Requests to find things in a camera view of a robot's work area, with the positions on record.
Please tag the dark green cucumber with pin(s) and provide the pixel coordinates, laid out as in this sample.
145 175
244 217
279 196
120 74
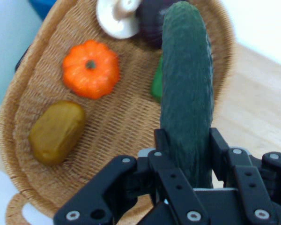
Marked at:
186 82

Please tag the green bell pepper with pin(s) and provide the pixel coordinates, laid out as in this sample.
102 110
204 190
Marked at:
158 82

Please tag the brown potato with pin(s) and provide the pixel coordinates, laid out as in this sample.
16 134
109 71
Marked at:
57 132

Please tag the woven wicker basket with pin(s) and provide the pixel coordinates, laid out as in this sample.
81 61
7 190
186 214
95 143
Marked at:
121 122

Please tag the dark blue foam mat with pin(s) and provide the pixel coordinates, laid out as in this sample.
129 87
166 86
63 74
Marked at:
41 8

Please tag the orange pumpkin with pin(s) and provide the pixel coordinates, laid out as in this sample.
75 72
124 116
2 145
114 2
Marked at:
91 70

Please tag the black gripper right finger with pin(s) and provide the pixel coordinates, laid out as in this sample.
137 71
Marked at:
248 173

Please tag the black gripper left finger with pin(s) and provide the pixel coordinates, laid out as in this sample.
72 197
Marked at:
173 178

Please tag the white mushroom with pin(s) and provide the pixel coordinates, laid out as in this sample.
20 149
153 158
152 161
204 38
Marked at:
117 21

